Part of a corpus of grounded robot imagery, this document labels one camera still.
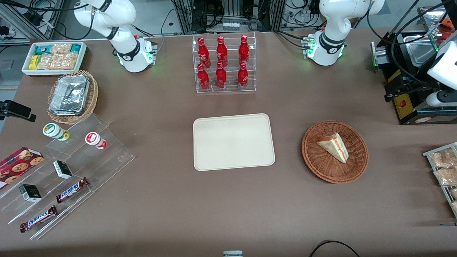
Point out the black camera clamp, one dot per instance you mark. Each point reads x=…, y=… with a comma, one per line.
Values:
x=16, y=110

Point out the aluminium foil tray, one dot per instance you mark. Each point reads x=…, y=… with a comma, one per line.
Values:
x=69, y=94

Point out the yellow snack pack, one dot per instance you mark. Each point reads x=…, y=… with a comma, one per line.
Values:
x=33, y=62

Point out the Snickers bar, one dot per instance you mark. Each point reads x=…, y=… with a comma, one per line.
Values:
x=71, y=190
x=38, y=218

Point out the steel warmer pan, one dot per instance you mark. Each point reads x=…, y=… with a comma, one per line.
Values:
x=421, y=53

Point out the clear acrylic bottle rack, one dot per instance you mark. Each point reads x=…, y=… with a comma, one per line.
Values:
x=230, y=89

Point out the white power strip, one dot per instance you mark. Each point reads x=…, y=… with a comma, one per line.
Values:
x=230, y=26

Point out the tray of packaged snacks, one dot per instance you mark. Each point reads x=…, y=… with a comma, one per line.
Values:
x=428, y=154

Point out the dark brown wicker basket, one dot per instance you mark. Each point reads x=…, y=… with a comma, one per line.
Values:
x=332, y=169

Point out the red cola bottle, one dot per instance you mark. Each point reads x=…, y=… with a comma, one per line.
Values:
x=203, y=77
x=203, y=53
x=221, y=51
x=221, y=76
x=242, y=76
x=244, y=50

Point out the red cookie box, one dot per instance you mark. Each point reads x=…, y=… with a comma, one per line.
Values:
x=18, y=164

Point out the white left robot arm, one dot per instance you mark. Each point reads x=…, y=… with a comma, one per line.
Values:
x=330, y=35

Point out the clear acrylic stepped shelf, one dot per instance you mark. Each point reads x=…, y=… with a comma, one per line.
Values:
x=107, y=160

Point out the red lidded white cup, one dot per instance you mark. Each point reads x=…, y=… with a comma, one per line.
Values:
x=94, y=139

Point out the triangular sandwich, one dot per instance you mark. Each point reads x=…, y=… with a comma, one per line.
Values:
x=335, y=146

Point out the light brown wicker basket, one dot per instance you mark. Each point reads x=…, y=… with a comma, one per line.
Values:
x=93, y=96

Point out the dark grey wrist camera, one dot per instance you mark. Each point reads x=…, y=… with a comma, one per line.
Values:
x=401, y=87

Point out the small black box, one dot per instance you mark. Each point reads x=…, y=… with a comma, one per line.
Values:
x=30, y=192
x=63, y=170

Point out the black food warmer cabinet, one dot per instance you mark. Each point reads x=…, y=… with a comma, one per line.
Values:
x=410, y=110

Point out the beige plastic tray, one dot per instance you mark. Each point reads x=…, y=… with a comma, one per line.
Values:
x=234, y=142

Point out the green lidded white cup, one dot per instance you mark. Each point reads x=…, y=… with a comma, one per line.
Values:
x=53, y=131

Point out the small grey device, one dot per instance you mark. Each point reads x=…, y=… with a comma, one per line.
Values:
x=232, y=253

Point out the large clear cracker bag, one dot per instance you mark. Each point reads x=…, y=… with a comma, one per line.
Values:
x=59, y=61

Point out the clear bag of snacks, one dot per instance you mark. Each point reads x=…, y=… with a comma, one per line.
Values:
x=444, y=159
x=446, y=176

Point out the white snack bin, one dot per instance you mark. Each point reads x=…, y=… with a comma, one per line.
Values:
x=26, y=64

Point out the teal snack pack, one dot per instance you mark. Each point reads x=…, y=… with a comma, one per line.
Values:
x=43, y=50

